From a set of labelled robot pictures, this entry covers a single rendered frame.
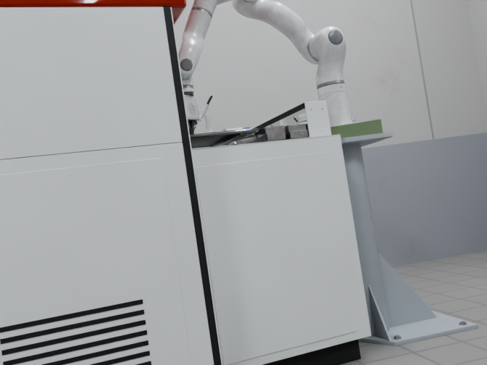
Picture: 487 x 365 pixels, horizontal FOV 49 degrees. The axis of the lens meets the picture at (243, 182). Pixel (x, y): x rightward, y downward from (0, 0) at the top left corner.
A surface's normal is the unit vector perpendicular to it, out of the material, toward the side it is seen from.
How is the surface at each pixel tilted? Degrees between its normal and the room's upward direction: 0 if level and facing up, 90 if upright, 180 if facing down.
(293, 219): 90
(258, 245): 90
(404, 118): 90
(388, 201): 90
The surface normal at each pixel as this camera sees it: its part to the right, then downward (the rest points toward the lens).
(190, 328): 0.35, -0.09
